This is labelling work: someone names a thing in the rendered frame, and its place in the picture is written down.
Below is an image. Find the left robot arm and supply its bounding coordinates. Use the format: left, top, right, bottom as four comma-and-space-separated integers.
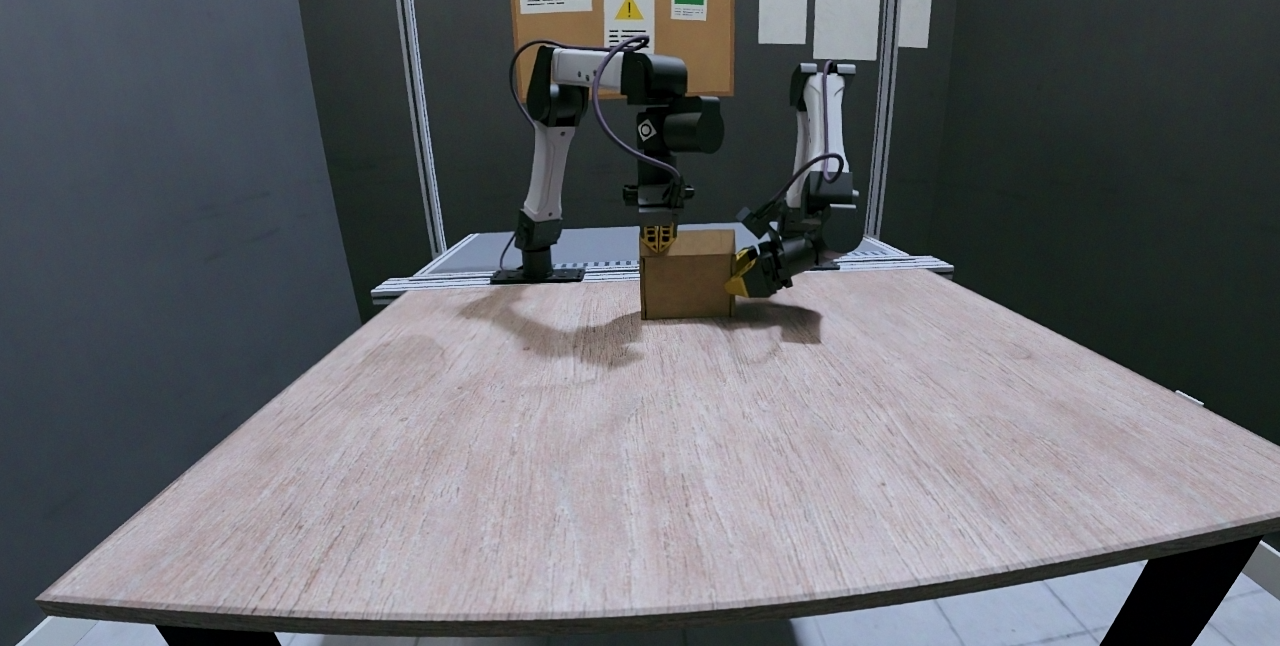
735, 63, 863, 271

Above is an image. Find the grey aluminium crossbar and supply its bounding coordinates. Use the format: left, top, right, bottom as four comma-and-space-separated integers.
371, 256, 954, 304

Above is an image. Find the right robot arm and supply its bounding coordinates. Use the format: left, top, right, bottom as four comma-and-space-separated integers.
490, 45, 724, 284

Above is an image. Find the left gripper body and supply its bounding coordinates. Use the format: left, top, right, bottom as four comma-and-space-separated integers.
737, 235, 814, 298

